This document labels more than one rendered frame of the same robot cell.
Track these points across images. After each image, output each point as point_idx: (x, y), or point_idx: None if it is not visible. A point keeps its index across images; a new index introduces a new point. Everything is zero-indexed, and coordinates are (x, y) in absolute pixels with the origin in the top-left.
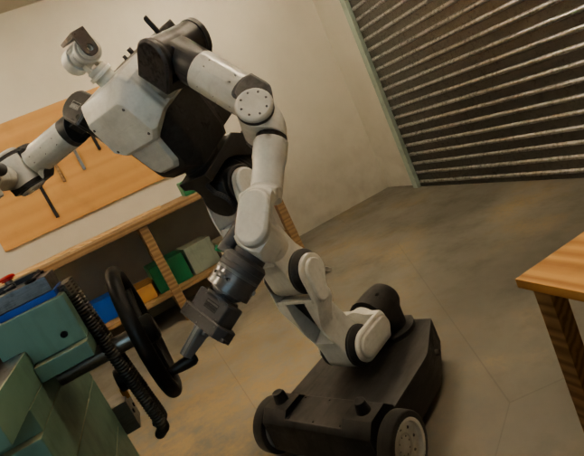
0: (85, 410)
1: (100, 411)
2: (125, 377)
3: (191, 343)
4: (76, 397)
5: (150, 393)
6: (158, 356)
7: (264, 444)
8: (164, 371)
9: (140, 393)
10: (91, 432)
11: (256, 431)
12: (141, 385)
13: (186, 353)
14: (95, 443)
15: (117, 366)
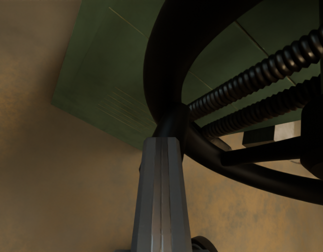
0: (268, 51)
1: (269, 96)
2: (257, 63)
3: (146, 177)
4: (290, 34)
5: (228, 125)
6: (181, 34)
7: (195, 239)
8: (148, 61)
9: (220, 90)
10: (231, 45)
11: (207, 242)
12: (230, 94)
13: (145, 146)
14: (215, 44)
15: (286, 47)
